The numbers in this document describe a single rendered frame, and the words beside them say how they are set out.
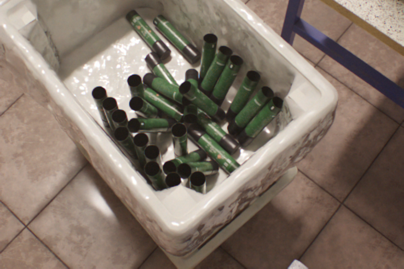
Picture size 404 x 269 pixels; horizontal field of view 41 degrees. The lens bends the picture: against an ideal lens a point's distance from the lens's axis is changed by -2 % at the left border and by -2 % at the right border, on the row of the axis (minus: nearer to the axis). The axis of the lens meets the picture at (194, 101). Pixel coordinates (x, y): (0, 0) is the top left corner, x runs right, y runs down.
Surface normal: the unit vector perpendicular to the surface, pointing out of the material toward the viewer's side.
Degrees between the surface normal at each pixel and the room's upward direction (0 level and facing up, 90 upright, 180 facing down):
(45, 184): 0
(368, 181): 0
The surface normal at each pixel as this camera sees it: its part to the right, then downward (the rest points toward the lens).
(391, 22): -0.01, -0.43
